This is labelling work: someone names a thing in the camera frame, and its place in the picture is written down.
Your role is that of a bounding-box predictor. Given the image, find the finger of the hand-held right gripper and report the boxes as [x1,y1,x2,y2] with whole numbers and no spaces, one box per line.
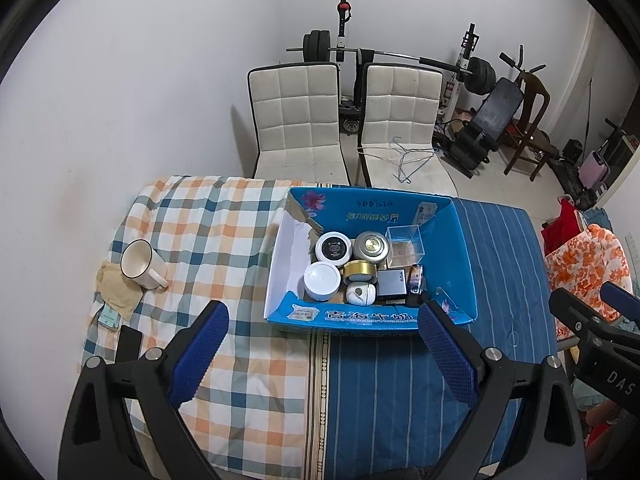
[549,287,621,356]
[600,281,640,333]

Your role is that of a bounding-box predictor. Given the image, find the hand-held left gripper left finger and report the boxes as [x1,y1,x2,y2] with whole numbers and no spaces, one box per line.
[59,300,231,480]

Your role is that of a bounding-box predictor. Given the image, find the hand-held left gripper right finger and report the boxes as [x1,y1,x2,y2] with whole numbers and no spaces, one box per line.
[417,301,586,480]

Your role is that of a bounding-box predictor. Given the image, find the blue cardboard box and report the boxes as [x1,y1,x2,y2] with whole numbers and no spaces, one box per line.
[263,186,478,332]

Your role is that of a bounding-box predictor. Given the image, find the grey round tin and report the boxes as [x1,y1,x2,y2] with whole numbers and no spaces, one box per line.
[353,231,390,267]

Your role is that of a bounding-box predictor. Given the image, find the white round jar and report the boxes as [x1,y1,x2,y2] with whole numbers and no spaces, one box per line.
[303,261,344,302]

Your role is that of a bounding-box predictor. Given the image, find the white jar with black lid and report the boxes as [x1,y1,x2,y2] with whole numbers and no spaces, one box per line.
[315,231,355,266]

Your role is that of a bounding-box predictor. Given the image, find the teal cloth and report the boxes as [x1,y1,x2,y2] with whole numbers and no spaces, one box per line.
[572,377,608,408]

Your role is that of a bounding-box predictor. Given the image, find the orange floral cloth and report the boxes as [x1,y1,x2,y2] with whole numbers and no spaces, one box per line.
[545,223,633,331]

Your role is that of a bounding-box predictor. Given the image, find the black phone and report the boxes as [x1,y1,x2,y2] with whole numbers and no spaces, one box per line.
[114,325,143,363]

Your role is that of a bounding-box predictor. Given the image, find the blue striped blanket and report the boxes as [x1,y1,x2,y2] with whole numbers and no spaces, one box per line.
[305,195,558,480]

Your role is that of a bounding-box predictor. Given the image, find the red cloth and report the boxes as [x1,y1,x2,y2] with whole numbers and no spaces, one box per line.
[541,199,583,256]

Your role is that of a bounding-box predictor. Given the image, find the silver rectangular box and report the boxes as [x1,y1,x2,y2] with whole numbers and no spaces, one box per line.
[376,269,408,302]

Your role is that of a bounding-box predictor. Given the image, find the teal card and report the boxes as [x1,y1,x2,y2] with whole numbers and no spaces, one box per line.
[97,305,122,332]

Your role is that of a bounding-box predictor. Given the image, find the beige cloth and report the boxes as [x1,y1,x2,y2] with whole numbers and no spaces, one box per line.
[95,260,146,322]

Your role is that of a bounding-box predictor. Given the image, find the small white round case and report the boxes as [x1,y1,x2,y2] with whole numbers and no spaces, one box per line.
[345,281,377,307]

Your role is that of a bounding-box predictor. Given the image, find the white mug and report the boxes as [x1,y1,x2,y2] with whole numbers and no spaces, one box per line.
[120,239,170,291]

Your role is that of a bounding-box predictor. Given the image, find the plaid blanket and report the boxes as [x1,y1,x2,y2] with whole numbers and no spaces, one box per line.
[80,175,321,480]

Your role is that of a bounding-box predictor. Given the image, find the clear plastic box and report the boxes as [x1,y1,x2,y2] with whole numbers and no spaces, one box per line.
[385,225,426,268]

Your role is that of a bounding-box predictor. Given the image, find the pink container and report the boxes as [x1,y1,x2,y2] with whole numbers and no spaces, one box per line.
[580,150,610,188]

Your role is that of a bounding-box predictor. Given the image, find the wooden chair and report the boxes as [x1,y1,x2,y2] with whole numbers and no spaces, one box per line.
[500,72,561,181]

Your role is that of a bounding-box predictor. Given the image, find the black weight bench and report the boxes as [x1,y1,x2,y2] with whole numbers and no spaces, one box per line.
[440,77,526,178]

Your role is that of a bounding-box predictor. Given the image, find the white quilted chair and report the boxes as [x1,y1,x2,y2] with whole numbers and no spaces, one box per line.
[356,62,458,196]
[247,61,349,183]

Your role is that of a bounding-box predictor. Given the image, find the barbell with black plates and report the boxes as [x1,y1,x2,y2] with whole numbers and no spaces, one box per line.
[286,30,496,96]

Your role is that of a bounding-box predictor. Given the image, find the blue wire hanger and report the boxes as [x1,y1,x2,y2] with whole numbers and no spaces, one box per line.
[392,136,436,184]

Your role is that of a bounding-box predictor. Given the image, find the white wire hanger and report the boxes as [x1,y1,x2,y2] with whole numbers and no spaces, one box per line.
[356,142,421,161]

